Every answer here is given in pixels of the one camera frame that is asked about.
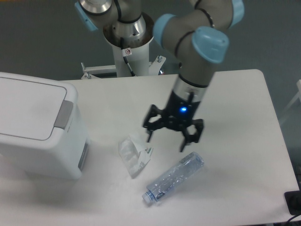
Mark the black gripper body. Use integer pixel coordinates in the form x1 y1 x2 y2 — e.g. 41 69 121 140
162 91 203 132

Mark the white plastic trash can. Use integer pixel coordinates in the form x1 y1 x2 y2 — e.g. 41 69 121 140
0 73 90 179

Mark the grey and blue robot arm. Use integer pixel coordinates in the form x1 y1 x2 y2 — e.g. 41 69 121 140
75 0 245 147

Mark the crumpled white plastic wrapper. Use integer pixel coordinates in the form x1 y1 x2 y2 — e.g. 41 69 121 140
118 132 153 178

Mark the crushed clear plastic bottle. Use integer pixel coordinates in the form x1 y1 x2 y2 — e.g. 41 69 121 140
142 152 204 205

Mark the black device at table edge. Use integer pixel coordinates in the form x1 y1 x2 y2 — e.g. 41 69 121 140
284 190 301 215

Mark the white metal frame bracket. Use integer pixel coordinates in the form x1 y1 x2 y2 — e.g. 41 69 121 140
80 54 184 80

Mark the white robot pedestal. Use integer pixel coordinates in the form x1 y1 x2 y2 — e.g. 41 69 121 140
103 12 154 77

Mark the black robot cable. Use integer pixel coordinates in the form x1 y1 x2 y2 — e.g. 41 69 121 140
119 36 137 77

